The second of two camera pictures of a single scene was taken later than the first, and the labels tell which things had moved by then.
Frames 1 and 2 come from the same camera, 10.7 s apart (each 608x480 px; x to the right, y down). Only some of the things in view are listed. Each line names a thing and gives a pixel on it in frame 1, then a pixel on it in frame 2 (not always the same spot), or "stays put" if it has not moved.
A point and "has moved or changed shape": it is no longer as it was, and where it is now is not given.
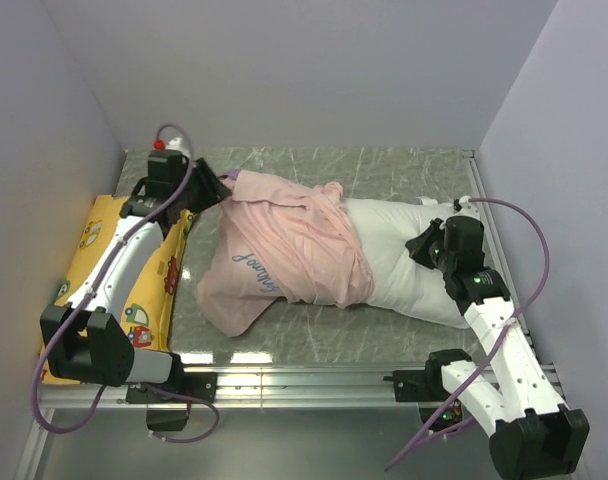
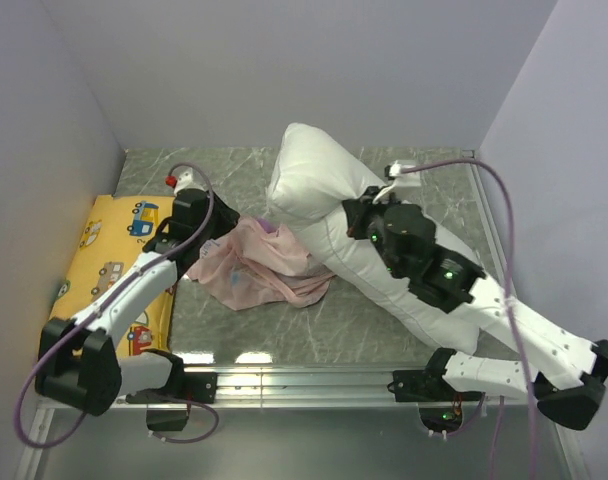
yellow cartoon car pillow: (147, 316) stays put
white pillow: (401, 282) has moved or changed shape
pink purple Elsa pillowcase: (278, 239) has moved or changed shape
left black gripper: (214, 190) to (228, 219)
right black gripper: (418, 246) to (359, 210)
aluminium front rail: (264, 388) stays put
